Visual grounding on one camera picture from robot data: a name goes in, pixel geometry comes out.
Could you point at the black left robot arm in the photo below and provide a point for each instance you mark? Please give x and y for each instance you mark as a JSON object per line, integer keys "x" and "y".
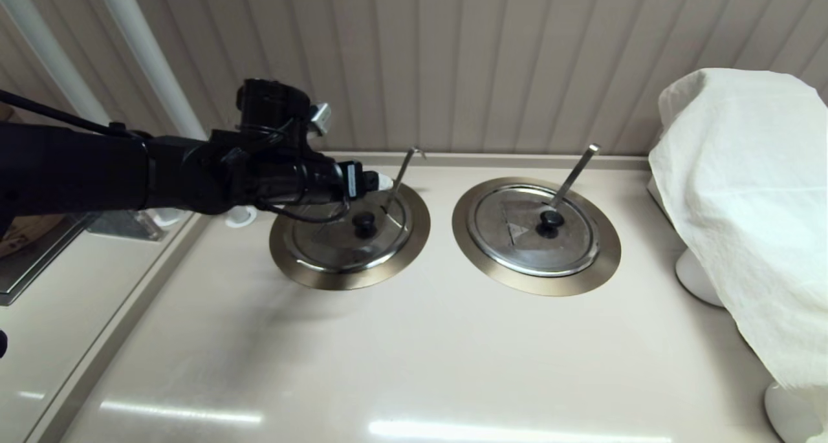
{"x": 77, "y": 171}

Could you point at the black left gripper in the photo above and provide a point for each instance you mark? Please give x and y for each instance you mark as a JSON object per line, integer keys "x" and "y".
{"x": 310, "y": 178}

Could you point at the steel pot lid black knob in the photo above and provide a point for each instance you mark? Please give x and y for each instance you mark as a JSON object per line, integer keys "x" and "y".
{"x": 517, "y": 249}
{"x": 336, "y": 249}

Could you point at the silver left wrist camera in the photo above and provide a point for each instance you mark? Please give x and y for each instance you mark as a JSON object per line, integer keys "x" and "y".
{"x": 320, "y": 116}

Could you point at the white metal pole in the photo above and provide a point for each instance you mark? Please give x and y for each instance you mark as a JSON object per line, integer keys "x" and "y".
{"x": 42, "y": 39}
{"x": 149, "y": 55}

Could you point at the white round appliance foot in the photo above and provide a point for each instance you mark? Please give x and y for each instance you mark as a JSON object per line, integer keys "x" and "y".
{"x": 693, "y": 278}
{"x": 788, "y": 414}

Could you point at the white cloth cover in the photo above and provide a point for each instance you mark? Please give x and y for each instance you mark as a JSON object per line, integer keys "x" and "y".
{"x": 744, "y": 204}

